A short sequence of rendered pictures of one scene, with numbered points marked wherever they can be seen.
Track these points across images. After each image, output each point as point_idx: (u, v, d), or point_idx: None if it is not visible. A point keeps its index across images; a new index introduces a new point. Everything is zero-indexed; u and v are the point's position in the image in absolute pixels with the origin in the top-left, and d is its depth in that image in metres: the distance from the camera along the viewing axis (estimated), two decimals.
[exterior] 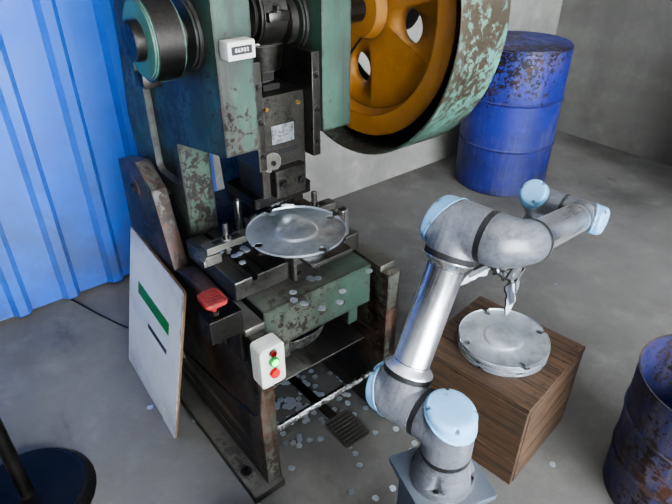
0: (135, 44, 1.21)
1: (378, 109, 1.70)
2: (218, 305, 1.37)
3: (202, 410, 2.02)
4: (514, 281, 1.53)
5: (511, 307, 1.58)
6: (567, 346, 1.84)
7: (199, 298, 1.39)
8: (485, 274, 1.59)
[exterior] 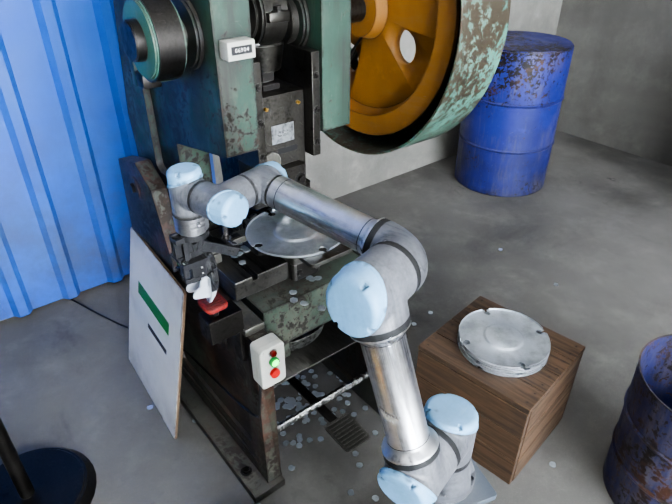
0: (135, 45, 1.21)
1: (357, 103, 1.77)
2: (219, 309, 1.38)
3: (202, 410, 2.02)
4: (190, 282, 1.29)
5: (211, 298, 1.37)
6: (567, 346, 1.84)
7: (200, 302, 1.39)
8: None
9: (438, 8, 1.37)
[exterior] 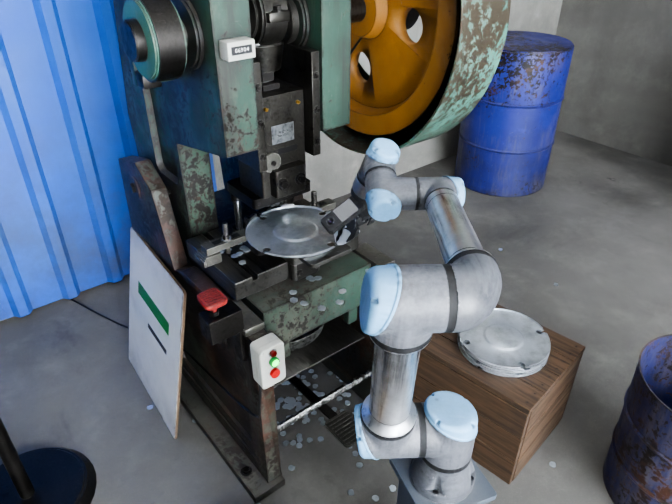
0: (135, 45, 1.21)
1: None
2: (218, 305, 1.37)
3: (202, 410, 2.02)
4: None
5: None
6: (567, 346, 1.84)
7: (199, 298, 1.39)
8: None
9: (387, 112, 1.64)
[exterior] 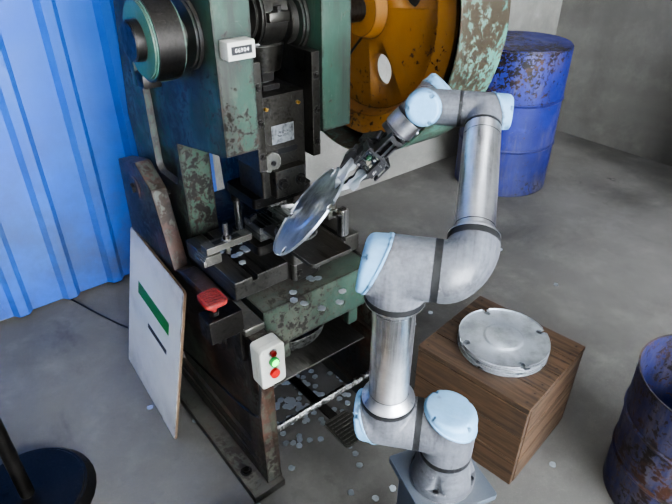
0: (135, 45, 1.21)
1: None
2: (218, 305, 1.37)
3: (202, 410, 2.02)
4: (374, 178, 1.35)
5: (347, 188, 1.42)
6: (567, 346, 1.84)
7: (199, 298, 1.39)
8: (354, 167, 1.39)
9: None
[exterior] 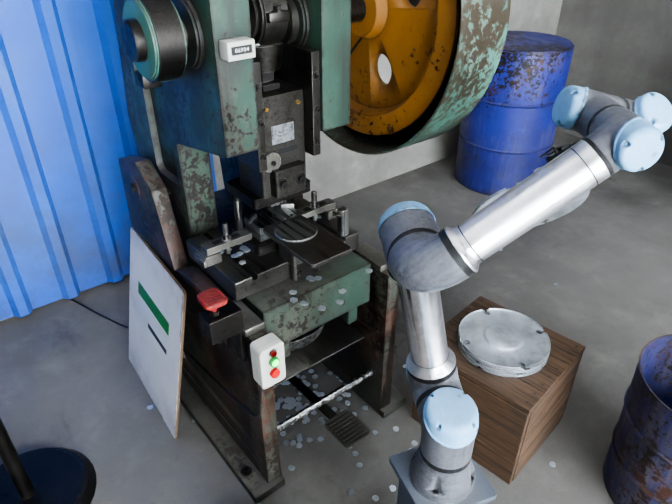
0: (135, 45, 1.21)
1: None
2: (218, 305, 1.37)
3: (202, 410, 2.02)
4: None
5: None
6: (567, 346, 1.84)
7: (199, 298, 1.39)
8: None
9: None
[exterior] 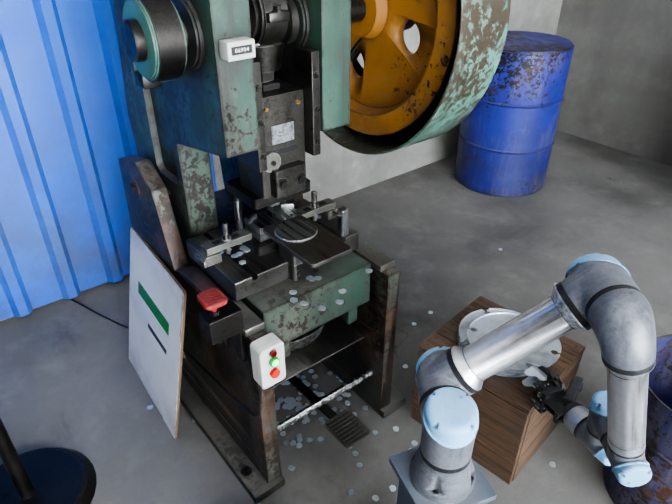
0: (135, 45, 1.21)
1: None
2: (218, 305, 1.37)
3: (202, 410, 2.02)
4: (532, 399, 1.61)
5: None
6: (567, 346, 1.84)
7: (199, 298, 1.39)
8: (542, 378, 1.62)
9: None
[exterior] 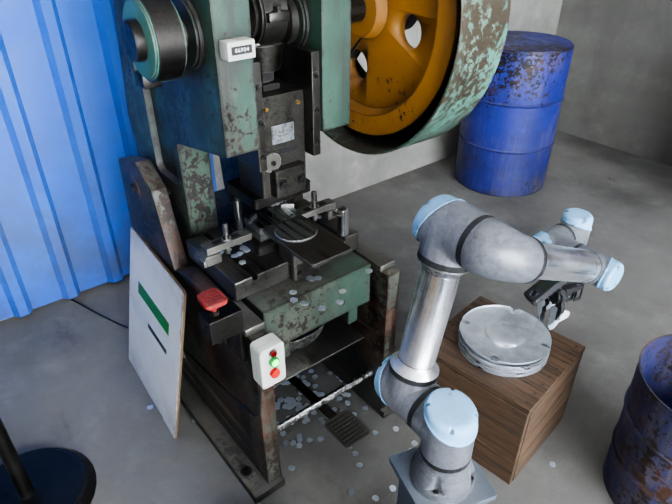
0: (135, 45, 1.21)
1: None
2: (218, 305, 1.37)
3: (202, 410, 2.02)
4: None
5: (540, 312, 1.63)
6: (567, 346, 1.84)
7: (199, 298, 1.39)
8: (555, 307, 1.56)
9: None
